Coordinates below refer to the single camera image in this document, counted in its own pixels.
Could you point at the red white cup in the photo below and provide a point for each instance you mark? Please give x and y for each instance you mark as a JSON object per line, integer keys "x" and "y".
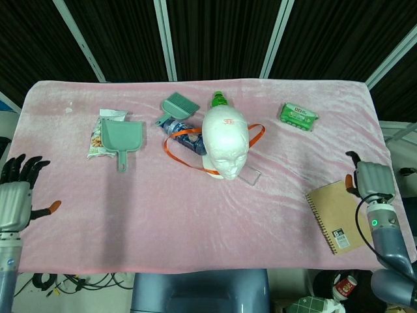
{"x": 345, "y": 287}

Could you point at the pink plush table cloth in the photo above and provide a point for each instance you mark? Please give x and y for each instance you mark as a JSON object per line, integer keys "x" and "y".
{"x": 146, "y": 212}

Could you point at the nut snack bag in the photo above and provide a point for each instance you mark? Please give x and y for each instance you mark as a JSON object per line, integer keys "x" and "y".
{"x": 95, "y": 140}

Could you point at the white foam mannequin head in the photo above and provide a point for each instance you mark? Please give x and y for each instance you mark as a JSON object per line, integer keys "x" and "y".
{"x": 224, "y": 137}

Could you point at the white frame post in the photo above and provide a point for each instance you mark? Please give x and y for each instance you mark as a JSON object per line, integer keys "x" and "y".
{"x": 391, "y": 58}
{"x": 79, "y": 40}
{"x": 277, "y": 39}
{"x": 166, "y": 40}

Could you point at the dark blue plastic bottle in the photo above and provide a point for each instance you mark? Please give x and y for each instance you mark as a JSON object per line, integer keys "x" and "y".
{"x": 187, "y": 140}

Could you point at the right grey five-finger robot hand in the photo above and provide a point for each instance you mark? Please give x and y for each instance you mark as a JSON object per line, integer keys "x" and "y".
{"x": 374, "y": 181}

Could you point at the green plastic dustpan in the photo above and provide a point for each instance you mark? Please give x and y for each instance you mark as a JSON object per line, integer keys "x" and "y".
{"x": 122, "y": 135}

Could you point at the green capped bottle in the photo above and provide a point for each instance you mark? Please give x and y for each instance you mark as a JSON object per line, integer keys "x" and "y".
{"x": 219, "y": 100}

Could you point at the green wet wipes pack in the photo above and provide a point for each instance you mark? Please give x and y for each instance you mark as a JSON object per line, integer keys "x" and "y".
{"x": 298, "y": 116}

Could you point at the green hand brush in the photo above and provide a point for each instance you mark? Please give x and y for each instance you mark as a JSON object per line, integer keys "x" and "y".
{"x": 179, "y": 107}

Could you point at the green white grid box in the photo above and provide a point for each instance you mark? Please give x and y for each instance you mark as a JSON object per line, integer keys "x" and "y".
{"x": 307, "y": 304}

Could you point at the left grey five-finger robot hand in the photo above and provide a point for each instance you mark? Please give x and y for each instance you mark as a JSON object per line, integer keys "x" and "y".
{"x": 13, "y": 202}

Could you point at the grey-blue robot torso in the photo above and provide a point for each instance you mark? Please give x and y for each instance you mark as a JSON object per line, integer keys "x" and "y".
{"x": 200, "y": 291}

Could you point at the brown spiral notebook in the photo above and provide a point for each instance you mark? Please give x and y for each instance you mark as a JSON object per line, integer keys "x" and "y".
{"x": 340, "y": 216}

